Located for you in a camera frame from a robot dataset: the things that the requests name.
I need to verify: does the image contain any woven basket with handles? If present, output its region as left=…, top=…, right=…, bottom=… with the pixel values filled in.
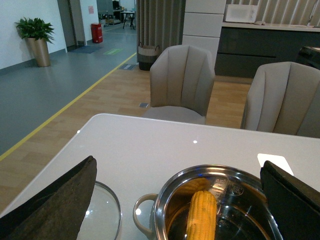
left=137, top=41, right=160, bottom=71

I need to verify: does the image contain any green potted plant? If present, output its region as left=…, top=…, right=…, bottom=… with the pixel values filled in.
left=15, top=17, right=54, bottom=44

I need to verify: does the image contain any yellow corn cob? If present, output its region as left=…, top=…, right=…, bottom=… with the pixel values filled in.
left=186, top=191, right=218, bottom=240

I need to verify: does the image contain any glass pot lid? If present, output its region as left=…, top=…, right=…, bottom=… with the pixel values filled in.
left=77, top=181, right=122, bottom=240

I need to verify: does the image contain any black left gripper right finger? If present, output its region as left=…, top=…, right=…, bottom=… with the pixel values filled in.
left=260, top=160, right=320, bottom=240

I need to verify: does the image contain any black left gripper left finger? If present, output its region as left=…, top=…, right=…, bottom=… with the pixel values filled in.
left=0, top=156, right=97, bottom=240

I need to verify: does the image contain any blue floor mat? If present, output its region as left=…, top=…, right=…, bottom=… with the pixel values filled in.
left=70, top=45, right=102, bottom=54

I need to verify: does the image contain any black appliance at right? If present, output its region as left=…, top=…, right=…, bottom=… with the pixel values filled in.
left=295, top=46, right=320, bottom=70

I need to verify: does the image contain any dark kitchen counter cabinet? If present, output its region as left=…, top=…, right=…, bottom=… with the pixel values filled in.
left=215, top=25, right=320, bottom=78

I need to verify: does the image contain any red cabinet box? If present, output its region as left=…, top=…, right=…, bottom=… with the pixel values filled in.
left=90, top=23, right=103, bottom=44

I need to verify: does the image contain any distant black-legged table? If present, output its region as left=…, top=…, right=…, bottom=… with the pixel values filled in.
left=120, top=11, right=136, bottom=30

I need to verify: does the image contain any white microwave oven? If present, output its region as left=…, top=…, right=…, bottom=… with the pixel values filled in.
left=224, top=4, right=258, bottom=24

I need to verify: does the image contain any gold plant pot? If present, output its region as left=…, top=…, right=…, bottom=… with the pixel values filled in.
left=27, top=37, right=51, bottom=67

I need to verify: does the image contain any beige upholstered chair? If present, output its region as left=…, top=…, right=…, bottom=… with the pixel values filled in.
left=240, top=61, right=320, bottom=138
left=143, top=45, right=215, bottom=125

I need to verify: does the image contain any stainless steel pot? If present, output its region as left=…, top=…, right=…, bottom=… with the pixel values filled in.
left=132, top=164, right=282, bottom=240

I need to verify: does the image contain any white drawer column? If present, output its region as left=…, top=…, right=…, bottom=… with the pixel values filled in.
left=182, top=0, right=226, bottom=61

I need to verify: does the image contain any left beige upholstered chair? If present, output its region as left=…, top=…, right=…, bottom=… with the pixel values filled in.
left=143, top=45, right=215, bottom=125

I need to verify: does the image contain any right beige upholstered chair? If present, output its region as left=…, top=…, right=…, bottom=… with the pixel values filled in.
left=240, top=61, right=320, bottom=138

